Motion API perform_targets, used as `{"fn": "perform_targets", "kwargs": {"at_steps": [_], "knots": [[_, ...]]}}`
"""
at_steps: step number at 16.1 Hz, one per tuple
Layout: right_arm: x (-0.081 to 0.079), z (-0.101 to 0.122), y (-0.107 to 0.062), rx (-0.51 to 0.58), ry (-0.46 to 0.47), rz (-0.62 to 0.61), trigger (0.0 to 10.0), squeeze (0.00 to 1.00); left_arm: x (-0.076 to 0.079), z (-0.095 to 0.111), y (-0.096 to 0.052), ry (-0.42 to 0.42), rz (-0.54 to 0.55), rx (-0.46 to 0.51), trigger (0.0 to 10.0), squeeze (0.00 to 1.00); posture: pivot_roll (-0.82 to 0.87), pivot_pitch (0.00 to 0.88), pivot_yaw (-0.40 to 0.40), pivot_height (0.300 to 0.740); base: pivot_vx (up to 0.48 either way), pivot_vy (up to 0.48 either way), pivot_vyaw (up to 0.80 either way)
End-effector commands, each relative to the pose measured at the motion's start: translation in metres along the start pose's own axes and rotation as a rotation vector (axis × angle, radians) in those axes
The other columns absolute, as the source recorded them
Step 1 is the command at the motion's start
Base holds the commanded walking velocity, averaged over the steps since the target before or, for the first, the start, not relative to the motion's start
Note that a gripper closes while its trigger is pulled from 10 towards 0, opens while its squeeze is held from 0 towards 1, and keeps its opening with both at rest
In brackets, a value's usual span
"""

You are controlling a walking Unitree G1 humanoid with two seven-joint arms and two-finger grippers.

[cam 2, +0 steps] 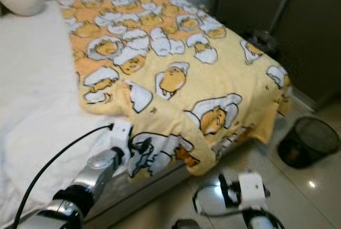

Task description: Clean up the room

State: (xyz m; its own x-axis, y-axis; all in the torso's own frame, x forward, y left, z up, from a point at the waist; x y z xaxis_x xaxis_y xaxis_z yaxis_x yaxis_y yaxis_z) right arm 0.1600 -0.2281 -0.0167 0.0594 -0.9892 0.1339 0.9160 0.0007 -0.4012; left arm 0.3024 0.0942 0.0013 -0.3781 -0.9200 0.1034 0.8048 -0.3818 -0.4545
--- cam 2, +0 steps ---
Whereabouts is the yellow cartoon egg blanket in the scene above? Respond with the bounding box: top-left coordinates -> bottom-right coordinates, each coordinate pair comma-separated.
55,0 -> 293,177

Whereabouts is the dark grey robot leg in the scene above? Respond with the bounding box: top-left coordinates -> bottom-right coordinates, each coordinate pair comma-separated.
173,219 -> 201,229

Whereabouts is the black mesh waste bin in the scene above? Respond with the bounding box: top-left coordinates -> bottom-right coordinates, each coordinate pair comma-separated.
277,116 -> 341,169

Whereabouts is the white bed sheet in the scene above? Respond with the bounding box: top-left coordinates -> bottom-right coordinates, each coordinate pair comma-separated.
0,0 -> 188,229

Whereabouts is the grey sliding door wardrobe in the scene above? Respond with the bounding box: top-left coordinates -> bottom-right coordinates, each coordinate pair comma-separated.
210,0 -> 341,108

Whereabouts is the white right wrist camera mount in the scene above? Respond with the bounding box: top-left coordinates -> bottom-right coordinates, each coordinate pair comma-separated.
238,171 -> 267,212

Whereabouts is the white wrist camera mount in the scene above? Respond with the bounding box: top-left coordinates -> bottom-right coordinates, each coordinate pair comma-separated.
110,120 -> 134,161
238,171 -> 267,212

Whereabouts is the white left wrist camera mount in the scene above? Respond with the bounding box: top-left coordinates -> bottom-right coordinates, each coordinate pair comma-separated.
110,120 -> 134,161

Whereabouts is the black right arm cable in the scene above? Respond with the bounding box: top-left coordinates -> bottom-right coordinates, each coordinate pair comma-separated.
192,182 -> 246,219

